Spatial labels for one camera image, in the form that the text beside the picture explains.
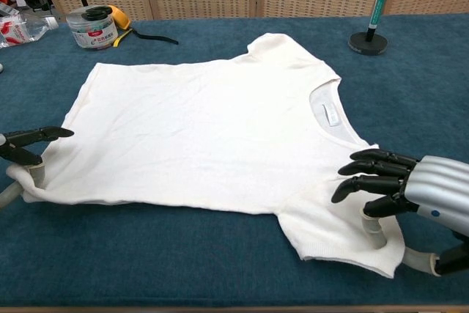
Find black-handled scissors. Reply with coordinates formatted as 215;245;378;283
81;4;113;21

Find green marker tube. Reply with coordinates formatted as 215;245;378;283
367;0;393;41

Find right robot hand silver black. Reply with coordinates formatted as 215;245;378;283
330;149;469;277

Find white t-shirt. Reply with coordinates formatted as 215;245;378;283
5;33;406;279

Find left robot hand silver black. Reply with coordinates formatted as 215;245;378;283
0;126;75;211

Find black strap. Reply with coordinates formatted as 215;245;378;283
130;28;180;45

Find black round stand base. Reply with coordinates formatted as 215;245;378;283
347;30;389;56

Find clear round plastic jar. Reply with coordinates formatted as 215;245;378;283
66;4;119;51

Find dark blue table mat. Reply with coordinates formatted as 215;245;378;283
0;13;469;309

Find clear plastic water bottle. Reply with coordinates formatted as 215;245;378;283
0;8;59;49

